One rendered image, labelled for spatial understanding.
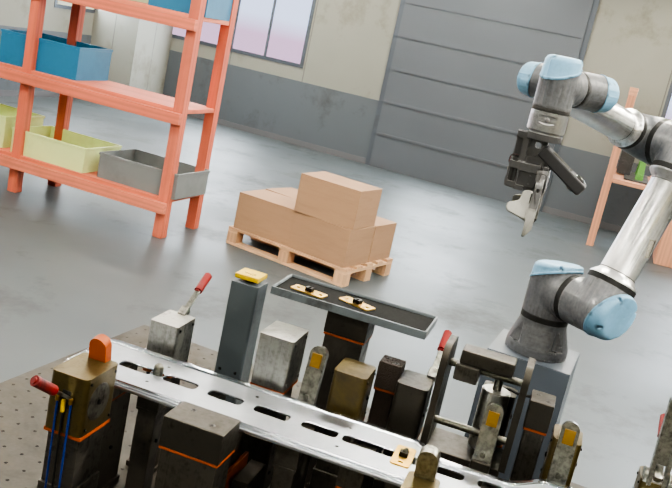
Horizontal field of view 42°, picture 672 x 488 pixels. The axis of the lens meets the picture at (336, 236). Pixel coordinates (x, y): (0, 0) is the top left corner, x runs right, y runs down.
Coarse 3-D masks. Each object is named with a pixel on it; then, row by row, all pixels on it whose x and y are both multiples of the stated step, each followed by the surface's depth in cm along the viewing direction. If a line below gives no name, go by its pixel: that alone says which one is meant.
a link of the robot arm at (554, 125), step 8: (536, 112) 172; (544, 112) 170; (528, 120) 174; (536, 120) 172; (544, 120) 170; (552, 120) 170; (560, 120) 171; (528, 128) 174; (536, 128) 172; (544, 128) 171; (552, 128) 171; (560, 128) 171; (552, 136) 172; (560, 136) 173
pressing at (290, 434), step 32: (128, 352) 188; (128, 384) 174; (160, 384) 176; (224, 384) 182; (256, 416) 171; (288, 416) 175; (320, 416) 177; (320, 448) 164; (352, 448) 167; (384, 448) 170; (416, 448) 172; (384, 480) 159; (448, 480) 162; (480, 480) 165; (512, 480) 167; (544, 480) 170
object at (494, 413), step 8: (488, 408) 175; (496, 408) 175; (488, 416) 175; (496, 416) 174; (488, 424) 174; (496, 424) 174; (480, 432) 176; (488, 432) 175; (496, 432) 175; (480, 440) 175; (488, 440) 175; (496, 440) 175; (480, 448) 175; (488, 448) 175; (480, 456) 175; (488, 456) 175
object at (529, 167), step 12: (528, 132) 174; (516, 144) 176; (528, 144) 174; (516, 156) 177; (528, 156) 175; (516, 168) 174; (528, 168) 173; (540, 168) 174; (504, 180) 176; (516, 180) 174; (528, 180) 174
